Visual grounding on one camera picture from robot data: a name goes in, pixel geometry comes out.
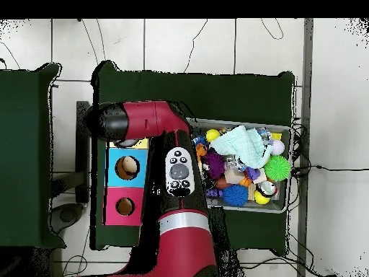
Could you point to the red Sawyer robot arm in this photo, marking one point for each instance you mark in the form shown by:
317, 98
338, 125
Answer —
184, 248

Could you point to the wooden box with three holes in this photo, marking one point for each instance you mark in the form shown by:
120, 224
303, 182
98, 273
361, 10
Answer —
111, 202

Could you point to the shallow mesh bin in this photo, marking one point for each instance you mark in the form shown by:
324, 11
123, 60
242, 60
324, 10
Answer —
281, 203

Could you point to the blue furry toy with eyes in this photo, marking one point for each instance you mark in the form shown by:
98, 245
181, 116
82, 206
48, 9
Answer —
199, 140

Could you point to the purple spiky rubber ball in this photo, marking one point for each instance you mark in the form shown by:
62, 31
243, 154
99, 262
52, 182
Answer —
214, 165

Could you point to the smooth yellow ball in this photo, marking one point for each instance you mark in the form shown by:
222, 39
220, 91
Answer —
212, 135

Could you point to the mint green cloth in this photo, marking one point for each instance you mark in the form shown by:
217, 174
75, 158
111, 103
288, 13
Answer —
242, 144

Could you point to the blue spiky rubber ball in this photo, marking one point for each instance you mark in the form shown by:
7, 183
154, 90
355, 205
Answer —
235, 195

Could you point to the dark green table cloth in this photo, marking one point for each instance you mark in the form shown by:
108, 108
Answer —
230, 95
23, 144

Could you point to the crushed silver drink can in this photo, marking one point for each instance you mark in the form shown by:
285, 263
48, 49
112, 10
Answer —
268, 187

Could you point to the green spiky rubber ball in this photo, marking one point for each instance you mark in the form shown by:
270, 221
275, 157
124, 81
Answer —
276, 168

